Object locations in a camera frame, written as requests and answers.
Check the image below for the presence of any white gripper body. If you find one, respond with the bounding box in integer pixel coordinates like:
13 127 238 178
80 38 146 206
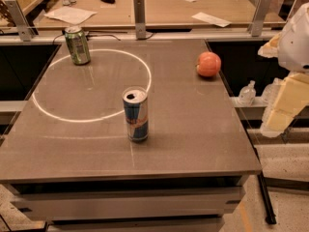
277 3 309 72

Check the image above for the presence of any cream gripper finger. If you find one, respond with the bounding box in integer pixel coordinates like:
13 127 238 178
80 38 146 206
258 34 280 58
260 72 309 138

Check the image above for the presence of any red bull can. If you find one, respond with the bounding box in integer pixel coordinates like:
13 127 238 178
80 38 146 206
123 87 149 142

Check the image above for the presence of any green soda can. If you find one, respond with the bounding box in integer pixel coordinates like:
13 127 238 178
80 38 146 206
65 26 91 66

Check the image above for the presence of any clear sanitizer bottle right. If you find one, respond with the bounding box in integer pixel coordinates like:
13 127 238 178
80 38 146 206
261 78 281 104

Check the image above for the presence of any clear sanitizer bottle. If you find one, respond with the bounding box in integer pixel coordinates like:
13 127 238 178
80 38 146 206
261 78 281 104
239 80 256 106

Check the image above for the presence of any clear sanitizer bottle left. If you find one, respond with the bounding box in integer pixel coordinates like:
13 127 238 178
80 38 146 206
239 80 256 106

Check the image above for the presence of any orange ball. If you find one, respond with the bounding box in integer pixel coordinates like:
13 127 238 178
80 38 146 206
196 52 221 77

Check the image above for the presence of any white paper sheet right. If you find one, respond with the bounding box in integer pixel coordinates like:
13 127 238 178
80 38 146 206
192 13 231 28

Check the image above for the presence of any white table drawer base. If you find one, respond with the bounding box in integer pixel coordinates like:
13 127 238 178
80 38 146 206
8 175 248 232

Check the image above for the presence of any white paper sheet left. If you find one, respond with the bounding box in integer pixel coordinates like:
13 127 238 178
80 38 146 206
45 7 96 25

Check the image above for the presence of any metal bracket post right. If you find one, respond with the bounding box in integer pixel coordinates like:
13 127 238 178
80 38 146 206
248 0 271 37

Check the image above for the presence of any metal bracket post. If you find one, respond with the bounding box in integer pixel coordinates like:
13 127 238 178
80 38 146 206
5 0 34 42
133 0 146 40
248 0 271 37

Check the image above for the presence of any metal bracket post middle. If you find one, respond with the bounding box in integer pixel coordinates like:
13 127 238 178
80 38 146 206
133 0 146 40

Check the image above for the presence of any black cable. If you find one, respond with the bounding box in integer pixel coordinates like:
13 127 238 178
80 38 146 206
52 31 122 45

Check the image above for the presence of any metal bracket post left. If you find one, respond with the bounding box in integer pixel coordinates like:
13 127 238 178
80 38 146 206
5 0 34 42

